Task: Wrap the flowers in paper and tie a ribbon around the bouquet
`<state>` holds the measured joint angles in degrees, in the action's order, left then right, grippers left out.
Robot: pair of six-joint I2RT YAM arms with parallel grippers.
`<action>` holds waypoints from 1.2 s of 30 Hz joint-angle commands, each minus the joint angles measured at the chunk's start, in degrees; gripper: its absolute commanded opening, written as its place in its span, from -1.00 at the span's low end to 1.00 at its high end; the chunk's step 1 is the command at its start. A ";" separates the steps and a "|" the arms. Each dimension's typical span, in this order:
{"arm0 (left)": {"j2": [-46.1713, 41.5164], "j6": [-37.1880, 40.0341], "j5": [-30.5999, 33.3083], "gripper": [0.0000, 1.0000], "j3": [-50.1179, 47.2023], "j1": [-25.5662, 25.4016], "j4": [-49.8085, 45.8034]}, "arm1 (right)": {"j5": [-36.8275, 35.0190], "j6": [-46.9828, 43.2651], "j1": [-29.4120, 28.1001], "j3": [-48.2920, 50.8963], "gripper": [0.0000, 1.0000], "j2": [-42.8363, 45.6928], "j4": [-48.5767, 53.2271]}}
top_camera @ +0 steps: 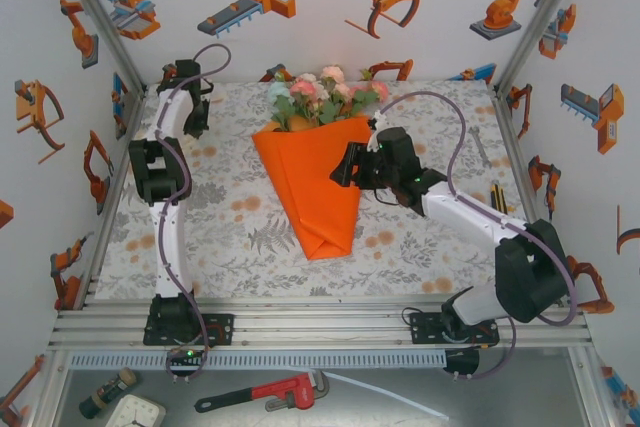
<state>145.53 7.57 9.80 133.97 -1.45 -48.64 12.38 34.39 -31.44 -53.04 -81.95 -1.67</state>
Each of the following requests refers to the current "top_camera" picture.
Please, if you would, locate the orange wrapping paper sheet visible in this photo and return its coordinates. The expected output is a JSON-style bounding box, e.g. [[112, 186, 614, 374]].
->
[[251, 115, 374, 262]]

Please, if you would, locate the artificial flower bouquet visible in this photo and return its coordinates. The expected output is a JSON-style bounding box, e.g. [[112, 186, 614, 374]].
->
[[267, 64, 390, 131]]

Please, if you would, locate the silver open-end wrench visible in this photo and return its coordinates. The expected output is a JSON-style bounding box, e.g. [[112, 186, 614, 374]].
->
[[469, 126, 494, 168]]

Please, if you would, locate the floral print tablecloth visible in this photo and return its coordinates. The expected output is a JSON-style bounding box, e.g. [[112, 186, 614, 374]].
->
[[94, 79, 546, 298]]

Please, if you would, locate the red pipe wrench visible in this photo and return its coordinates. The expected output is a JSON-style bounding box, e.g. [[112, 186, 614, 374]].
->
[[193, 369, 331, 414]]

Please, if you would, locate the black controller board green light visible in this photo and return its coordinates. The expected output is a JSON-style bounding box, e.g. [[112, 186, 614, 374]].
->
[[166, 345, 207, 368]]

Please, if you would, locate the white alarm clock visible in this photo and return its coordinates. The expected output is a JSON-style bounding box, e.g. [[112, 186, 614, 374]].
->
[[104, 393, 167, 427]]

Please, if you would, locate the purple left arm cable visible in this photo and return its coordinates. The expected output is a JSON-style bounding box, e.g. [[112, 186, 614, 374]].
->
[[154, 44, 234, 383]]

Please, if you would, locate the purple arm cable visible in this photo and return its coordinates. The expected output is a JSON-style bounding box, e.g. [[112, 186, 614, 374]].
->
[[372, 91, 579, 381], [154, 44, 234, 383]]

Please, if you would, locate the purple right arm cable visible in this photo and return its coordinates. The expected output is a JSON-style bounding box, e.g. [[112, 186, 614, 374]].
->
[[372, 91, 579, 381]]

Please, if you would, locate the aluminium side rail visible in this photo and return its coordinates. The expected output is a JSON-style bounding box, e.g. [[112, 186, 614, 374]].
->
[[492, 91, 569, 306], [79, 91, 146, 308]]

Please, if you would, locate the aluminium frame post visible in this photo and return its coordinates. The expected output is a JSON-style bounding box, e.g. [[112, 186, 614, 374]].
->
[[494, 0, 594, 93], [52, 0, 146, 93]]

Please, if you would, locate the aluminium mounting rail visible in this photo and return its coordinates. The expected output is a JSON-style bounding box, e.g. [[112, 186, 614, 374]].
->
[[47, 296, 594, 352]]

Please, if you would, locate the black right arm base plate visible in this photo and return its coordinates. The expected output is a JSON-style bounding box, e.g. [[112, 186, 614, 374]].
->
[[409, 311, 501, 348]]

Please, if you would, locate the white slotted cable duct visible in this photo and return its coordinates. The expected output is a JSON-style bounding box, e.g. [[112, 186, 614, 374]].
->
[[69, 350, 446, 369]]

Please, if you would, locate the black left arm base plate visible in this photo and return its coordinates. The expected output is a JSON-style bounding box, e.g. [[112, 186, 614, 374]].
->
[[143, 313, 236, 347]]

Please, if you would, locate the black cable junction box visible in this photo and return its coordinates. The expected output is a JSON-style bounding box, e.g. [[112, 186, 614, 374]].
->
[[444, 349, 481, 376]]

